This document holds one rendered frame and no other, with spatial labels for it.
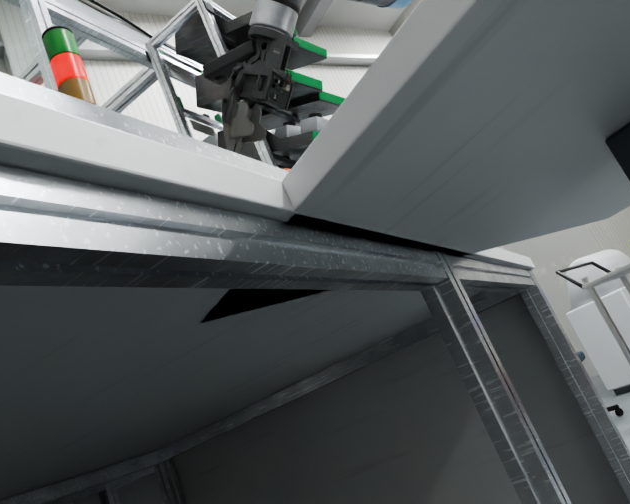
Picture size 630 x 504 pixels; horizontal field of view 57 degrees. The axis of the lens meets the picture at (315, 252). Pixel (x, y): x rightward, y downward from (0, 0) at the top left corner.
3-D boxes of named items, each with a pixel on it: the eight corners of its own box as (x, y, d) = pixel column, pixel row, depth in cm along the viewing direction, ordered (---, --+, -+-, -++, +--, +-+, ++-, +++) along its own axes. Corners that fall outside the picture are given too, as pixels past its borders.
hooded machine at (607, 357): (708, 359, 478) (632, 235, 510) (677, 378, 446) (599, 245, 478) (637, 380, 528) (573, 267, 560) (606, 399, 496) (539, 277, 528)
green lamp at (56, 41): (88, 58, 96) (80, 35, 97) (62, 47, 92) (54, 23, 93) (69, 76, 98) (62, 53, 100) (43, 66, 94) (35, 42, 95)
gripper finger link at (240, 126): (240, 157, 95) (255, 101, 95) (214, 150, 98) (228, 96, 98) (252, 160, 98) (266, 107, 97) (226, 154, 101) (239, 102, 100)
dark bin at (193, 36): (296, 36, 136) (295, 4, 136) (257, 19, 125) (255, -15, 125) (215, 66, 153) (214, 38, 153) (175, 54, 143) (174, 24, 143)
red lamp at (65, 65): (96, 82, 95) (88, 58, 96) (70, 72, 90) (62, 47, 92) (77, 100, 97) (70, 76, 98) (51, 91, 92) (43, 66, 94)
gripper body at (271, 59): (261, 102, 93) (281, 28, 92) (221, 95, 97) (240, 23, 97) (287, 115, 100) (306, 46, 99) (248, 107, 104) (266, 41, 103)
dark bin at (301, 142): (351, 150, 127) (349, 116, 127) (313, 142, 116) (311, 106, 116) (258, 169, 144) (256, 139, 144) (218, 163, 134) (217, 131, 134)
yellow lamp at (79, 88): (105, 107, 93) (96, 83, 95) (78, 98, 89) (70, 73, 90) (85, 124, 95) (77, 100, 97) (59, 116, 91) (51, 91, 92)
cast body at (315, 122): (335, 146, 123) (333, 113, 123) (322, 143, 119) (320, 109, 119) (304, 152, 128) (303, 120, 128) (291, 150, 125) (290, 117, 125)
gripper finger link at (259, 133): (252, 160, 98) (266, 107, 97) (226, 154, 101) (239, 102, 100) (262, 164, 101) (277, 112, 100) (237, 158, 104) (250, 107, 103)
